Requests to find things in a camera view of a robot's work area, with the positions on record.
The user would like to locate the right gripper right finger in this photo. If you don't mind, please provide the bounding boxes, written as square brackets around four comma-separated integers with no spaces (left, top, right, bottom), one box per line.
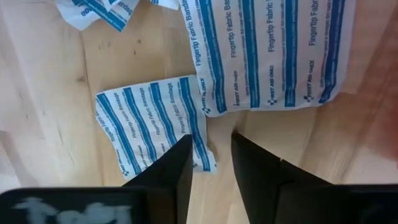
[231,132,292,224]

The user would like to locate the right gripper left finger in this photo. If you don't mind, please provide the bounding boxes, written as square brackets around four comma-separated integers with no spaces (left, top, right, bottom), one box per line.
[123,134,194,224]

